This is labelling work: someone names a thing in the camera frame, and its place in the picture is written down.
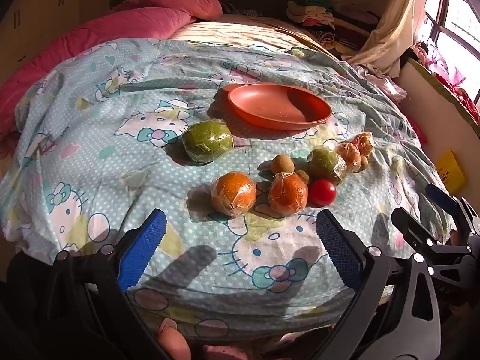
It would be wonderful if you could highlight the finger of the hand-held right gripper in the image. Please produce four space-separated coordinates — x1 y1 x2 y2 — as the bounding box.
391 207 473 259
425 183 480 244

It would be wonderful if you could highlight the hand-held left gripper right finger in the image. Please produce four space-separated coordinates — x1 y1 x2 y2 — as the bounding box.
316 208 443 360

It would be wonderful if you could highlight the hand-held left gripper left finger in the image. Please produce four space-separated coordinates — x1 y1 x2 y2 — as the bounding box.
52 208 177 360

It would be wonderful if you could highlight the red cherry tomato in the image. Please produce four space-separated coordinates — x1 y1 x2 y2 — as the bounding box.
308 179 337 208

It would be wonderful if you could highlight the orange with knot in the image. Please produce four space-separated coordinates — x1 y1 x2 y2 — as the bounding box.
268 172 310 218

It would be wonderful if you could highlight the small green orange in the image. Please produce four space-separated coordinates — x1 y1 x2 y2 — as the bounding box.
307 147 347 185

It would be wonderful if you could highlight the large green orange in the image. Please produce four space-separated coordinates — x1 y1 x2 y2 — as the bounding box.
182 119 234 164

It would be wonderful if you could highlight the orange plastic plate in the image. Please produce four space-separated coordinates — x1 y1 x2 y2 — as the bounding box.
222 82 333 131

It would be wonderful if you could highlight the yellow box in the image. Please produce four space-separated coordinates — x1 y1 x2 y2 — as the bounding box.
435 149 469 196

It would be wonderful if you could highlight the cartoon cat printed blanket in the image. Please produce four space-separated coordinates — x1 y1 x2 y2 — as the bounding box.
0 37 456 331

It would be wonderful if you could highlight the green edged sill cover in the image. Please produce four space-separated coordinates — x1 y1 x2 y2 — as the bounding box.
407 56 480 136

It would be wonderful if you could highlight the light pink cloth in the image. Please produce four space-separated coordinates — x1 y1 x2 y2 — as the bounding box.
352 65 407 102

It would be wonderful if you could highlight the pink dotted cloth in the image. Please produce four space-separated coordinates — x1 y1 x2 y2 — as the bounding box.
202 343 256 360

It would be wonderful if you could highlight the pile of pink cloths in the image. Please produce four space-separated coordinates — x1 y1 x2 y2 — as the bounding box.
410 41 480 128

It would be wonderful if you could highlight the dark clothing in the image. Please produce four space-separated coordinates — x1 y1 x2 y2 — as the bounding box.
0 251 76 360

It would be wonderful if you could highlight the barred window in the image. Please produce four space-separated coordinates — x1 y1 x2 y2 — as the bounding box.
424 0 480 102

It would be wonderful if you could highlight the cream curtain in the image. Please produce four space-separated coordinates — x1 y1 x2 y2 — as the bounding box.
341 0 432 70

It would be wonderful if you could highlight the pink quilt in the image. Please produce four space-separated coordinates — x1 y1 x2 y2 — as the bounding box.
0 0 224 136

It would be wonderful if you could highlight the pile of folded clothes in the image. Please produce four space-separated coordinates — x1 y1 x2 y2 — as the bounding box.
287 0 379 51

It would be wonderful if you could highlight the beige striped bed sheet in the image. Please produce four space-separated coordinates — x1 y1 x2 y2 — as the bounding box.
169 15 342 61

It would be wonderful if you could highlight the cream wardrobe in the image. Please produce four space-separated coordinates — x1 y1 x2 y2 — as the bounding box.
0 0 113 83

